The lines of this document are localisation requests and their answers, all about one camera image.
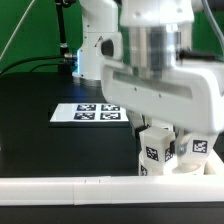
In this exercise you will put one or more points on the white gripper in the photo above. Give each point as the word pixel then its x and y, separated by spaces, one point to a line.
pixel 189 95

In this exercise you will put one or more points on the white round stool seat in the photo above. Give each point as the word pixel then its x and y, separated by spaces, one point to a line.
pixel 148 167

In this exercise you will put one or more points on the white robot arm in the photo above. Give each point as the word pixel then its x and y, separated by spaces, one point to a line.
pixel 143 68

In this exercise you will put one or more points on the white L-shaped fence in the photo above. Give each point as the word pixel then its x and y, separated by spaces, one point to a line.
pixel 208 187

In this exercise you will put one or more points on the white marker sheet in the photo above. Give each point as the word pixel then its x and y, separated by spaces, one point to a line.
pixel 88 112

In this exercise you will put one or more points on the black vertical pole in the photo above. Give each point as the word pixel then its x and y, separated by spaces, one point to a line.
pixel 63 67

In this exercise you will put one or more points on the thin grey rod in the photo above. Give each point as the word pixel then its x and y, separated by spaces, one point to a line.
pixel 20 22

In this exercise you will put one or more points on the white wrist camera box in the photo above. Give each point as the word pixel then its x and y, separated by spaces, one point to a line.
pixel 112 47

